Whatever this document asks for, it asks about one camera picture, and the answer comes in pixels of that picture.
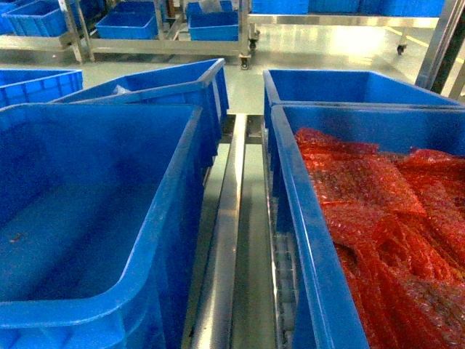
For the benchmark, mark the blue bin rear left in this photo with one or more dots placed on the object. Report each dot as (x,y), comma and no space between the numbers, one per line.
(202,83)

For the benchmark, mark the blue bin with red bags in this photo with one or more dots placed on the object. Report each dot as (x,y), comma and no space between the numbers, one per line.
(327,317)

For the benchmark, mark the stainless steel shelf rack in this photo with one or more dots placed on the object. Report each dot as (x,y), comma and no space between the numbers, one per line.
(244,286)

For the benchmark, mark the red bubble wrap bags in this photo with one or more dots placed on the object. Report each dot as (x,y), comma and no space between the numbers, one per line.
(397,225)

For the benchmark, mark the blue bin rear right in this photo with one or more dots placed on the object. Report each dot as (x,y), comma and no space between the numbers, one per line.
(346,89)

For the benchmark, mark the empty blue plastic bin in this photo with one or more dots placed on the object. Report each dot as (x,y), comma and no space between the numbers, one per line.
(100,208)

